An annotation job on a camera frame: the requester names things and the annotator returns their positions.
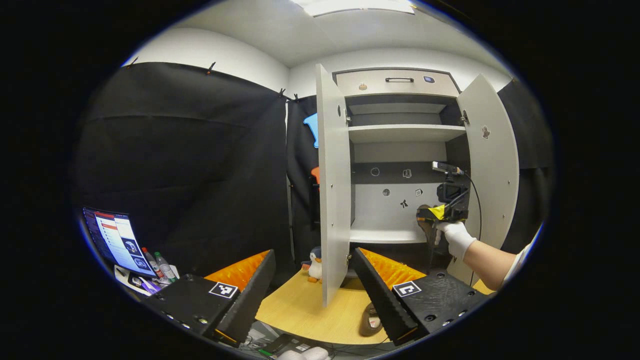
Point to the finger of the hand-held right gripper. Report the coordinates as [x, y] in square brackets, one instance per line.
[434, 212]

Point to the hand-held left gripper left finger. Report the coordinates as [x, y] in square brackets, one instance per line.
[247, 300]

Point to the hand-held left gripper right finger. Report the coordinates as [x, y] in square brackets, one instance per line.
[382, 300]

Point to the brown shoe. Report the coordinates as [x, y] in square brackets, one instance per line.
[425, 231]
[369, 322]

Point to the white cabinet door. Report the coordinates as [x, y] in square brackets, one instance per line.
[334, 200]
[492, 175]

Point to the white shoe cabinet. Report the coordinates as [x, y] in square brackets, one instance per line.
[395, 150]

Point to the white cabinet drawer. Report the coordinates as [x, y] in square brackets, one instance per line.
[380, 85]

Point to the penguin plush toy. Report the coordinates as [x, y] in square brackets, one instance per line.
[314, 267]

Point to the white shirt sleeve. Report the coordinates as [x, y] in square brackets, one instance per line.
[517, 262]

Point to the white paper sheet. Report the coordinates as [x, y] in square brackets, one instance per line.
[125, 275]

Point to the open laptop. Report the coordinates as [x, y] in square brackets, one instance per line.
[117, 240]

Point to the black backdrop cloth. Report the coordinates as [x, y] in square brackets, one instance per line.
[175, 150]

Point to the wide ceiling light panel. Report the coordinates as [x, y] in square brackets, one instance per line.
[357, 6]

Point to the row of black cloth clips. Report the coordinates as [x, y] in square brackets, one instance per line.
[211, 67]

